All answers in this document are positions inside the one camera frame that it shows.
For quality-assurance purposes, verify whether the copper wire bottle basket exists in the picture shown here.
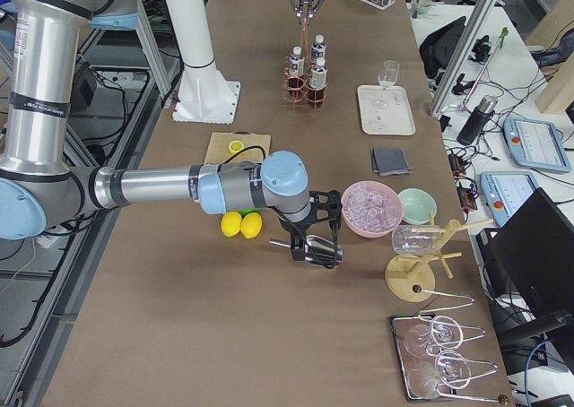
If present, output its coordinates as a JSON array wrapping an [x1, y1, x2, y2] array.
[[282, 19, 327, 109]]

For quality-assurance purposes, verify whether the tea bottle middle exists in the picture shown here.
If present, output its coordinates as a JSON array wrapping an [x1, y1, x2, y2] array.
[[310, 34, 326, 65]]

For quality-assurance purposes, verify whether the tea bottle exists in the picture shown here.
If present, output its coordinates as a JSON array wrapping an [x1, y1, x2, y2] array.
[[310, 34, 326, 65], [307, 57, 327, 108], [287, 46, 304, 91]]

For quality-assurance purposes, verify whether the tea bottle rear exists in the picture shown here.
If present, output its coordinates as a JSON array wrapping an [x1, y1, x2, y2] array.
[[287, 46, 304, 91]]

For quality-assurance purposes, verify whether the tea bottle front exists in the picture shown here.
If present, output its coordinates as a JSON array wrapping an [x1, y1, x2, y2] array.
[[307, 57, 327, 108]]

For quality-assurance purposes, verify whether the steel ice scoop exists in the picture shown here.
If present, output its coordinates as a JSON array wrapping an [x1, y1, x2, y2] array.
[[268, 235, 344, 269]]

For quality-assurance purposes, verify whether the yellow lemon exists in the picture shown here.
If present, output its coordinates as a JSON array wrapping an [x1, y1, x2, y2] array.
[[220, 212, 243, 238], [240, 212, 263, 239]]

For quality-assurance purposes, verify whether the green lime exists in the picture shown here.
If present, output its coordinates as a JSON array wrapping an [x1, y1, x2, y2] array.
[[239, 209, 258, 217]]

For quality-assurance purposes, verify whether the pink bowl with ice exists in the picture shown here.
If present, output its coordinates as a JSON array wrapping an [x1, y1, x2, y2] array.
[[342, 181, 404, 238]]

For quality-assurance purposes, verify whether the clear wine glass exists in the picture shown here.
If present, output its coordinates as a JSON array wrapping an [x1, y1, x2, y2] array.
[[378, 60, 400, 91]]

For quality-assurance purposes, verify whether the glass jar on stand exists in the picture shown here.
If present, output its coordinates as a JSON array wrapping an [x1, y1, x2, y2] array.
[[391, 225, 442, 255]]

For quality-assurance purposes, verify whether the half lemon slice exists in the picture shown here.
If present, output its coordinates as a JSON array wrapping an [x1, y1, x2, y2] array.
[[228, 140, 245, 155]]

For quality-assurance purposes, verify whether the folded grey cloth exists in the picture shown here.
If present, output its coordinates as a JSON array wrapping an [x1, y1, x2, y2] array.
[[370, 148, 412, 176]]

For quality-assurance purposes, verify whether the wooden cutting board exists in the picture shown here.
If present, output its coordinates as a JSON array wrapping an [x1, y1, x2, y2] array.
[[204, 132, 271, 163]]

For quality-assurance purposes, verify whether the wooden cup tree stand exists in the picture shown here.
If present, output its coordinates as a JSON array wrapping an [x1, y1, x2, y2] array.
[[385, 219, 493, 302]]

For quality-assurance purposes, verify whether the mint green bowl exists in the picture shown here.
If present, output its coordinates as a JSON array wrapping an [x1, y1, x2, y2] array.
[[398, 188, 438, 225]]

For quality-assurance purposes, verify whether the black equipment case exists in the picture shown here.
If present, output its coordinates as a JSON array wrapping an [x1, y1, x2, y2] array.
[[419, 16, 466, 79]]

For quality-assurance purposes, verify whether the cream rabbit serving tray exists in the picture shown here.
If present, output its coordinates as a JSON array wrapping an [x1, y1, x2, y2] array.
[[357, 85, 416, 136]]

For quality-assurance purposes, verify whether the black glass holder tray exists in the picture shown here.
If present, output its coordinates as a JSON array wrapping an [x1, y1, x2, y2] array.
[[387, 311, 510, 403]]

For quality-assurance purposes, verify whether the hanging wine glass upper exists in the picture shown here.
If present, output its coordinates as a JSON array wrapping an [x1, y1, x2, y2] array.
[[404, 316, 486, 357]]

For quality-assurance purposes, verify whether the hanging wine glass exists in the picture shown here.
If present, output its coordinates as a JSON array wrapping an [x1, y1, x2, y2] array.
[[404, 316, 486, 357], [406, 350, 499, 403]]

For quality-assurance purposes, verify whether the hanging wine glass lower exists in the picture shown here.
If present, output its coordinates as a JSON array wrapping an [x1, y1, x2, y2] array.
[[406, 350, 499, 403]]

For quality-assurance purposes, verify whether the black thermos bottle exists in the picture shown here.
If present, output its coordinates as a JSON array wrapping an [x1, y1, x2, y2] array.
[[457, 95, 498, 146]]

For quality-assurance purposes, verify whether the blue teach pendant near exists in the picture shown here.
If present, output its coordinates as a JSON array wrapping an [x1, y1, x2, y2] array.
[[479, 171, 539, 228]]

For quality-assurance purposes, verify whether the blue teach pendant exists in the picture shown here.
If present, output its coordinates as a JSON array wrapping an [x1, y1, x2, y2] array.
[[479, 171, 539, 228], [503, 117, 571, 173]]

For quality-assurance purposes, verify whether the black monitor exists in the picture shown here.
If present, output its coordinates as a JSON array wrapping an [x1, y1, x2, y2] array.
[[475, 188, 573, 316]]

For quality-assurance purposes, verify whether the blue teach pendant far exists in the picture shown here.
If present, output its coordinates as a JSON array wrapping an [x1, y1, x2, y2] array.
[[503, 117, 571, 173]]

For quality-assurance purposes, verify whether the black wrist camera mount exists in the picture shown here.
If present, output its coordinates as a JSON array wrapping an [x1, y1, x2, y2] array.
[[305, 190, 342, 229]]

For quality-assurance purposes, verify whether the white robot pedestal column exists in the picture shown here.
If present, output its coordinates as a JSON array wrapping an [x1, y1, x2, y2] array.
[[166, 0, 240, 125]]

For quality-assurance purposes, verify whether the aluminium frame post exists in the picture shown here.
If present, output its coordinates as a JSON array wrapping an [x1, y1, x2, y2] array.
[[429, 0, 496, 119]]

